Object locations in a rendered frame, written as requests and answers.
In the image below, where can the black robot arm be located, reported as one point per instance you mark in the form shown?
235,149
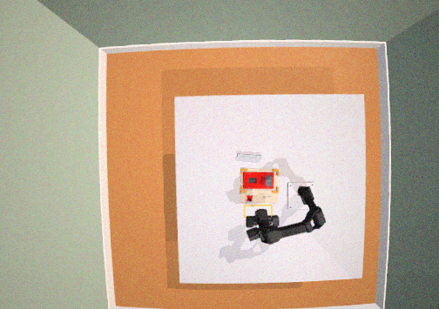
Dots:
271,234

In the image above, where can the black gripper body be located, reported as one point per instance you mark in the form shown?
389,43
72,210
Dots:
275,219

